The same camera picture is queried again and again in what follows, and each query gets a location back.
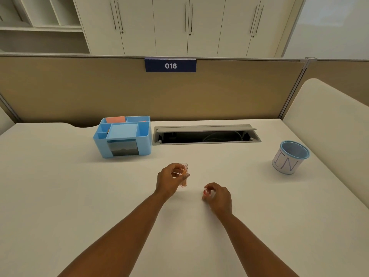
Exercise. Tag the white open shelf unit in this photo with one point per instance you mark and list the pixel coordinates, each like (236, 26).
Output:
(40, 25)

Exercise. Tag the person's right hand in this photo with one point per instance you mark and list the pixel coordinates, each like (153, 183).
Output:
(220, 200)

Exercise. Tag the person's left forearm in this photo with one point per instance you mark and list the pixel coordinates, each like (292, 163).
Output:
(124, 236)

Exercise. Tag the person's right thumb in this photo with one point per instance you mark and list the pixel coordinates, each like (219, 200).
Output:
(205, 198)

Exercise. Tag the person's right forearm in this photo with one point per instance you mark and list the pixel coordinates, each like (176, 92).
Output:
(253, 248)

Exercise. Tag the light blue note pad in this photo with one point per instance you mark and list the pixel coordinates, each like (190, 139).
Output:
(122, 131)

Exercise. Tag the beige desk partition panel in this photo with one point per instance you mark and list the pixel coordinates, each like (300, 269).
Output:
(144, 92)

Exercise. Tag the light blue desk organizer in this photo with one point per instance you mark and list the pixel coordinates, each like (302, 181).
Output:
(124, 141)

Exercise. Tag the person's left hand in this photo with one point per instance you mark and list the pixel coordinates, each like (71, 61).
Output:
(165, 183)

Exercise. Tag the orange sticky note pad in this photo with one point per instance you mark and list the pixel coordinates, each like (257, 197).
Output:
(116, 119)

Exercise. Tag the beige side partition panel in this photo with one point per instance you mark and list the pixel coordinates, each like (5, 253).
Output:
(340, 77)

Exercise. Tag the blue desk number sign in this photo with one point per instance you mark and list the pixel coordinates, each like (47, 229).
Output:
(170, 65)

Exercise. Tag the small clear vial orange contents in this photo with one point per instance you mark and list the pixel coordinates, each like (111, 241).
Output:
(184, 181)

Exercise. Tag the white paper cup blue rim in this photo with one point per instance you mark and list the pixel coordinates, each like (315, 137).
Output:
(288, 160)

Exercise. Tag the person's left thumb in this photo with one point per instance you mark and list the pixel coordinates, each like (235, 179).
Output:
(182, 177)

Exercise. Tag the small pink vial cap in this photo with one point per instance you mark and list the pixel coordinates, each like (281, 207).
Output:
(206, 192)

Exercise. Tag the white cabinet with doors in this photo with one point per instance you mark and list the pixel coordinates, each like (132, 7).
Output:
(187, 25)

